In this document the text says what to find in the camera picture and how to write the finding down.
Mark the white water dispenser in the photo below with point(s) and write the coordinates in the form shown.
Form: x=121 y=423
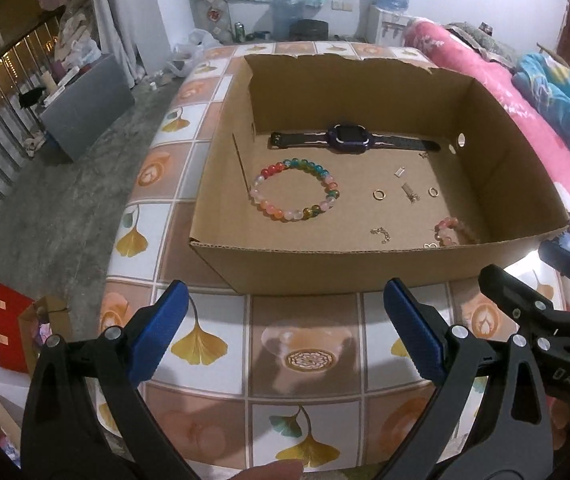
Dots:
x=387 y=25

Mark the blue patterned blanket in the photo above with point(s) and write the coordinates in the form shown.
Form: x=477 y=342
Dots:
x=560 y=95

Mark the pile of household goods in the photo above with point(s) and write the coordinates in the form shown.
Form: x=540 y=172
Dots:
x=75 y=45

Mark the pink floral blanket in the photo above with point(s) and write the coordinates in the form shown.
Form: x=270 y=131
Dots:
x=480 y=75

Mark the clear water bottle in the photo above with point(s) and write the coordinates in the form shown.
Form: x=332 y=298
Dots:
x=287 y=12

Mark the person's left hand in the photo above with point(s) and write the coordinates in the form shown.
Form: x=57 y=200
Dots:
x=270 y=472

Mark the gold butterfly outline earring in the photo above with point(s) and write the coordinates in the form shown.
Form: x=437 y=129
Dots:
x=431 y=245

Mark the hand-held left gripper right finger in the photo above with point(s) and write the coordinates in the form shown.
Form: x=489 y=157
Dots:
x=415 y=330

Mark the brown cardboard box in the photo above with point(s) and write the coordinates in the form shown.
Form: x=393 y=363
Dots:
x=340 y=270

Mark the red paper bag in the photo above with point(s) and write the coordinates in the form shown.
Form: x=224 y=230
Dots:
x=12 y=330

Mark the white curtain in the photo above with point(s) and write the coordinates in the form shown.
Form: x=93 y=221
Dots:
x=112 y=15

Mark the black round pot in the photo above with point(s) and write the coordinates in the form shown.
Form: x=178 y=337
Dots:
x=310 y=30

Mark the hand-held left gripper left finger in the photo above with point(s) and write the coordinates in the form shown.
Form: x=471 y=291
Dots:
x=162 y=330

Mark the grey patterned cloth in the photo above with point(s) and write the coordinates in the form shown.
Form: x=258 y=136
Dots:
x=480 y=40

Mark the brown paper bag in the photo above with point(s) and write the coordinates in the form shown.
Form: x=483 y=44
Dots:
x=45 y=325

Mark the dark purple smart watch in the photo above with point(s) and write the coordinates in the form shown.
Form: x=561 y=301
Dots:
x=347 y=136

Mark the patchwork flower wall hanging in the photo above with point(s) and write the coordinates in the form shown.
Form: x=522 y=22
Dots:
x=210 y=5

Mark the white wall socket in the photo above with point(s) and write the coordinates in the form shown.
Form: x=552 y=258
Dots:
x=342 y=6

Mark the gold bar charm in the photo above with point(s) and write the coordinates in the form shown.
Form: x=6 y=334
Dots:
x=399 y=172

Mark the white plastic bag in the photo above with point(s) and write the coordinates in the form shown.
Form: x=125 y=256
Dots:
x=192 y=55

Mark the grey box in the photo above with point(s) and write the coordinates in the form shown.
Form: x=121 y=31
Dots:
x=90 y=105

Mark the gold hoop earring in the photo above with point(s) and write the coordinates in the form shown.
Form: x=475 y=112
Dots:
x=429 y=191
x=373 y=195

